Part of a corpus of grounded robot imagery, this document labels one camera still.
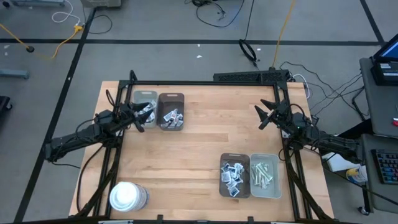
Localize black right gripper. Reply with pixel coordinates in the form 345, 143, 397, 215
254, 98, 308, 130

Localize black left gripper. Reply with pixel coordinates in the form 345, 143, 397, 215
119, 101, 155, 134

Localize light grey plastic bin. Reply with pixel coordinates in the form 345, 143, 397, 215
132, 90, 159, 128
249, 153, 282, 199

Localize smoked translucent plastic bin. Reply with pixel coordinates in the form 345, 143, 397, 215
219, 152, 252, 199
157, 92, 185, 131

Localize black vented control box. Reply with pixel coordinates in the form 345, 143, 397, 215
213, 69, 290, 84

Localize wipes canister with white lid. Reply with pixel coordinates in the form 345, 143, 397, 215
109, 181, 150, 213

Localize white cardboard box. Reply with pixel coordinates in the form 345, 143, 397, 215
322, 152, 354, 173

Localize black slanted beam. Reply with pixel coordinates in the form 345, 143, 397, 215
337, 118, 376, 141

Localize grey cart top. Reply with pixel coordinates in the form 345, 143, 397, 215
359, 57, 398, 139

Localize grey computer dolly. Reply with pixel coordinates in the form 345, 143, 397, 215
80, 0, 122, 9

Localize black desktop device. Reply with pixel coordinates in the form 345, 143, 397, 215
370, 60, 398, 87

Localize black keyboard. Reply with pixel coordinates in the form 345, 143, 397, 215
371, 148, 398, 185

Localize grey desk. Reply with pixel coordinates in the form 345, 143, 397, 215
359, 133, 398, 215

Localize grey floor foot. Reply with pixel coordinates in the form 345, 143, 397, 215
0, 68, 31, 80

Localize open laptop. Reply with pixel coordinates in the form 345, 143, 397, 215
372, 33, 398, 63

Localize black wheeled object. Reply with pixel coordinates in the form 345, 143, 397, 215
0, 95, 13, 131

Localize grey floor bar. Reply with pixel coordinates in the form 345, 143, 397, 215
9, 0, 66, 7

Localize white cable by frame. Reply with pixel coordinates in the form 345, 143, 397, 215
292, 73, 312, 100

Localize coiled black cable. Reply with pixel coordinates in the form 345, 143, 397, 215
238, 39, 259, 68

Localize orange hanging cable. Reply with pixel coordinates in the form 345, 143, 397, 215
272, 0, 296, 70

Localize black cables beside cart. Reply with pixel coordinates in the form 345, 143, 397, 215
279, 60, 366, 121

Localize yellow extension cable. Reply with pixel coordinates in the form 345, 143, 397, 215
0, 23, 84, 60

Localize black floor cable bundle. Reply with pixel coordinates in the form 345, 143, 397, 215
185, 0, 256, 41

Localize white floor cable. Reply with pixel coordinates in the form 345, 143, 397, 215
51, 0, 82, 27

